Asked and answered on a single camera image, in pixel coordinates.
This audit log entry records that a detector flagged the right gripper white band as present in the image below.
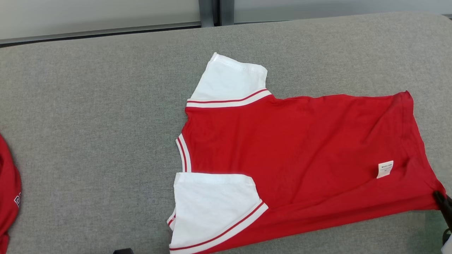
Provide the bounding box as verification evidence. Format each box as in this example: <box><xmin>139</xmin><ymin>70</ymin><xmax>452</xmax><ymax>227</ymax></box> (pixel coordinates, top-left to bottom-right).
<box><xmin>434</xmin><ymin>190</ymin><xmax>452</xmax><ymax>254</ymax></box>

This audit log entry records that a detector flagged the red shorts white stripe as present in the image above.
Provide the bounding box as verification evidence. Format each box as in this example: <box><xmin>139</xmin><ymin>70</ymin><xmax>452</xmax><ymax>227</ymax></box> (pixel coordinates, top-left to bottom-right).
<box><xmin>0</xmin><ymin>134</ymin><xmax>22</xmax><ymax>254</ymax></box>

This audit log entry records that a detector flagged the red white t-shirt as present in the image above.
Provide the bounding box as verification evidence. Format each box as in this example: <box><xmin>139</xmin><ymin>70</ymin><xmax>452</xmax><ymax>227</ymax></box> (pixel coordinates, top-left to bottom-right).
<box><xmin>167</xmin><ymin>52</ymin><xmax>446</xmax><ymax>254</ymax></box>

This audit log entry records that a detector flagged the dark grey partition post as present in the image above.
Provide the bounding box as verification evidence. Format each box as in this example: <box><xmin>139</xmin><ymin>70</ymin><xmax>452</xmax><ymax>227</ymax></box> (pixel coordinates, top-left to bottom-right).
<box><xmin>198</xmin><ymin>0</ymin><xmax>236</xmax><ymax>28</ymax></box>

